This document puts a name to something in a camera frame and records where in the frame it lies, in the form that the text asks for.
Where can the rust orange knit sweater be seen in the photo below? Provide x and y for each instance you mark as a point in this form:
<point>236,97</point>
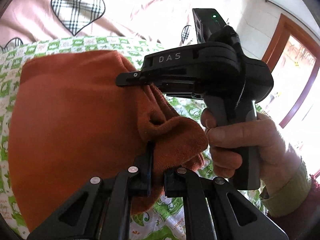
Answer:
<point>71,122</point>

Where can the person's right forearm sleeve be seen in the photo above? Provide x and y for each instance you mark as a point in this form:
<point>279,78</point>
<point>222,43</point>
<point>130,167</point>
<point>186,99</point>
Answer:
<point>295,207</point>

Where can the wooden window frame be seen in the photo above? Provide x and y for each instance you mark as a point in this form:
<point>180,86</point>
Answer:
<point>293,59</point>

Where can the pink heart patterned duvet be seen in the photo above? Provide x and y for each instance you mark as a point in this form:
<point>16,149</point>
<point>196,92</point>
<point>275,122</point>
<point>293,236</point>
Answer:
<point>169,22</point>

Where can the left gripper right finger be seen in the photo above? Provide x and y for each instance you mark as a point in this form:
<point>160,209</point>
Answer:
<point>213,209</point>

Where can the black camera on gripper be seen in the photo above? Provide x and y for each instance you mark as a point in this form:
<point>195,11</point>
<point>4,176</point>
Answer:
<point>207,22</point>

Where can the person's right hand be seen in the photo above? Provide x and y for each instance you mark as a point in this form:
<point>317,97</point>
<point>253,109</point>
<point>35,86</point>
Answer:
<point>279,161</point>

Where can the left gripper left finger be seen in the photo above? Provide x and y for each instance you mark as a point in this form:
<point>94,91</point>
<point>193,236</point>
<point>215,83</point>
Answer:
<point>101,208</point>

